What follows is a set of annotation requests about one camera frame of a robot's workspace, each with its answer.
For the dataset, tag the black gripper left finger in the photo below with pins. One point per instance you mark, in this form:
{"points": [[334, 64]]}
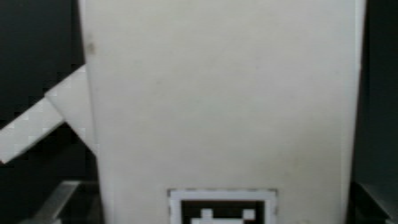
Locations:
{"points": [[71, 206]]}

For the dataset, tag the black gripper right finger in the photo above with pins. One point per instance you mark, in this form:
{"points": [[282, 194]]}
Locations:
{"points": [[367, 210]]}

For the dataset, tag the white cabinet block with markers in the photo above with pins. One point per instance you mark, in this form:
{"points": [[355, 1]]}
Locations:
{"points": [[223, 85]]}

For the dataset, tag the white U-shaped table fence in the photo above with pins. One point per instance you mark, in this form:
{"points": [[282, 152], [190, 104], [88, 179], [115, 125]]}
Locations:
{"points": [[62, 108]]}

